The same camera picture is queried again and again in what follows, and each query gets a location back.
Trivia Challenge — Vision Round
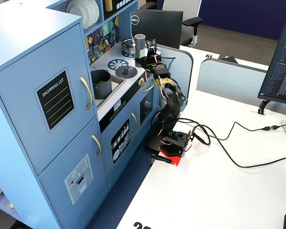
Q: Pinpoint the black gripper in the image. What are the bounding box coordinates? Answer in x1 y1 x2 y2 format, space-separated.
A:
135 39 163 69

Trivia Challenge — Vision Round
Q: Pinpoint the gray salt shaker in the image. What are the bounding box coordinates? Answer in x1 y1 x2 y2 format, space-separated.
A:
134 33 148 59

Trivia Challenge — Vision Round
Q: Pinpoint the shiny steel pot with lid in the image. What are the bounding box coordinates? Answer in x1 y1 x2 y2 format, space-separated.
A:
122 39 137 57

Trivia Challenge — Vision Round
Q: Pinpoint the gray pot lid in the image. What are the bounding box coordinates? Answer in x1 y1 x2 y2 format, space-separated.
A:
115 65 138 79

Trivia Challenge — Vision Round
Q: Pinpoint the black dell monitor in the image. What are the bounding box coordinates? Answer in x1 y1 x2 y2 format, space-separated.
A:
130 9 184 50

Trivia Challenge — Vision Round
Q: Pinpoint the rounded blue gray desk divider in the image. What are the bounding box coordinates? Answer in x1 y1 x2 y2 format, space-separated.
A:
154 44 194 113

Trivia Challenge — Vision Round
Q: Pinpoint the steel ladle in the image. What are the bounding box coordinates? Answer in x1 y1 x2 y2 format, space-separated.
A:
102 31 110 48

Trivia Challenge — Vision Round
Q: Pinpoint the gray toy sink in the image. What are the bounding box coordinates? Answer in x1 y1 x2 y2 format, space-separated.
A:
92 73 127 110

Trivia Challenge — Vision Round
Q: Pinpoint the colourful tile backsplash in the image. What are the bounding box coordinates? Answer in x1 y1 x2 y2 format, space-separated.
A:
85 15 120 65

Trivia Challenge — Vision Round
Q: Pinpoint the steel slotted spatula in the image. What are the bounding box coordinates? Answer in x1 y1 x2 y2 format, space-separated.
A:
90 33 101 57

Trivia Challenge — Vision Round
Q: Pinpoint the blue oven door with window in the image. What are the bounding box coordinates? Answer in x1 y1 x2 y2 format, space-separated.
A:
138 88 159 128

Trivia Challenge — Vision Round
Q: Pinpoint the black toy microwave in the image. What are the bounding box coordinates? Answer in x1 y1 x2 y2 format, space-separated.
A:
102 0 135 21

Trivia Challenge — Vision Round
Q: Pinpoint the black stove control panel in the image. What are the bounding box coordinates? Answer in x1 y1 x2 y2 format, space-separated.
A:
99 78 159 134

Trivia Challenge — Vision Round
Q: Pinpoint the black office chair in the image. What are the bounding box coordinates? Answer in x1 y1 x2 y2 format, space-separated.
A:
140 0 203 47

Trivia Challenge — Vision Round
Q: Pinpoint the gray plastic pot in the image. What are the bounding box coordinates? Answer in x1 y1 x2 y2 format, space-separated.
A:
90 69 112 100

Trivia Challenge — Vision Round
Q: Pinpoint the white toy plate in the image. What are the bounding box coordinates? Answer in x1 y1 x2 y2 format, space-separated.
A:
82 0 96 27
66 0 88 30
92 0 101 24

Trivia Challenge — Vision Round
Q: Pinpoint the low blue gray desk divider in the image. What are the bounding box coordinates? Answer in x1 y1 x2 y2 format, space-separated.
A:
196 58 275 105

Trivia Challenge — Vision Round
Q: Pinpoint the black dishwasher sticker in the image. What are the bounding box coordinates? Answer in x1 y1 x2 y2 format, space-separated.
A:
111 118 131 164

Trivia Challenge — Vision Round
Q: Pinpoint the blue dishwasher door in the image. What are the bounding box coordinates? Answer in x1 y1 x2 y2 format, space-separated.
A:
100 104 140 189

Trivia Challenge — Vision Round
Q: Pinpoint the black shopping list board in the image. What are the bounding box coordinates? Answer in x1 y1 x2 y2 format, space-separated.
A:
34 68 76 134

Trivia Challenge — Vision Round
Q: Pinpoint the black table clamp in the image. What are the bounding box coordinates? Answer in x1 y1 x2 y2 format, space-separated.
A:
150 153 172 165

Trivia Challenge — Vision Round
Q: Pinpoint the blue wooden toy kitchen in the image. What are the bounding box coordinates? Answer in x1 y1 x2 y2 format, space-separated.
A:
0 0 194 229

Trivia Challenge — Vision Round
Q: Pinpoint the blue toy fridge cabinet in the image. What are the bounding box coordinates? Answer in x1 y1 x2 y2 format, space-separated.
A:
0 23 97 176

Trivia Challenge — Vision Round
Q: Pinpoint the monitor showing code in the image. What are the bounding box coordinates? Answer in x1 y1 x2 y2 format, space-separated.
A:
257 6 286 105

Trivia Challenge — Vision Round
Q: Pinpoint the gray ice dispenser sticker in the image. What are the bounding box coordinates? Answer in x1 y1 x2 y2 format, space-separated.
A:
64 154 94 205

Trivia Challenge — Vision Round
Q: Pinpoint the blue fridge door with dispenser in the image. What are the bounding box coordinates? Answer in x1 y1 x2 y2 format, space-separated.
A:
38 119 109 229

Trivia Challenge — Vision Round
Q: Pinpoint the red white servo wire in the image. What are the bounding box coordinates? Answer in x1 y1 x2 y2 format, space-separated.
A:
144 53 172 148

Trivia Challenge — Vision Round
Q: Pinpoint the gold oven handle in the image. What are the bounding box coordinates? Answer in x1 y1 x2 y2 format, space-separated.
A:
142 82 156 93

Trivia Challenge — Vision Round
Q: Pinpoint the long gold fridge handle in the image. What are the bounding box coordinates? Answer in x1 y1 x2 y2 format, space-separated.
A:
80 76 94 111

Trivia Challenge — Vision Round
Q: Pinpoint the gold dishwasher handle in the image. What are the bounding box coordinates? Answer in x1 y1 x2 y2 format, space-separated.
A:
131 112 139 133

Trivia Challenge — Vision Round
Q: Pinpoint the short gold fridge handle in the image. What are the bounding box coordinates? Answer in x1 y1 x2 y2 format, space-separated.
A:
92 135 102 157

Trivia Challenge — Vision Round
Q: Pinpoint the red robot base mount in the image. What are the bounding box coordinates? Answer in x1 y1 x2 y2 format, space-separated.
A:
158 146 183 167

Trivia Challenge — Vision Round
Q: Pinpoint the black usb cable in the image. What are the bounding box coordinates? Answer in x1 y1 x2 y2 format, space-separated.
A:
193 120 282 146

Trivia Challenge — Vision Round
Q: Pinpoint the long black power cable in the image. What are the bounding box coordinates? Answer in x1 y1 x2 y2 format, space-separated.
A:
177 116 286 169

